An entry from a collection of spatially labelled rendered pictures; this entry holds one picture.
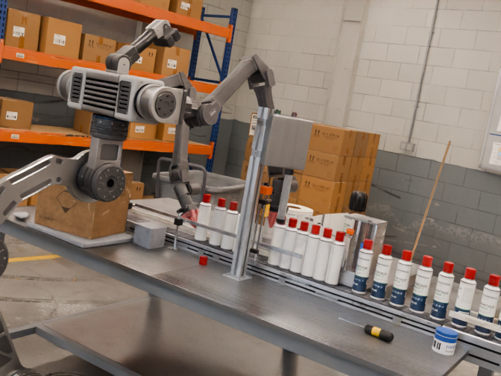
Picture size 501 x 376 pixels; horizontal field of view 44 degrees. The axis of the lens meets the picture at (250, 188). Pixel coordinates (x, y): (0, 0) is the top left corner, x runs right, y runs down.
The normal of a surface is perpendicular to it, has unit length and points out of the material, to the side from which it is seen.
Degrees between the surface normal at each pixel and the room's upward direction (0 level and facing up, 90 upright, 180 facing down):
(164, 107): 90
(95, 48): 90
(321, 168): 90
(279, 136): 90
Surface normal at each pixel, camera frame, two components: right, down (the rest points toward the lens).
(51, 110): 0.73, 0.22
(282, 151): 0.36, 0.19
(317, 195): -0.57, 0.03
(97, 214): 0.90, 0.21
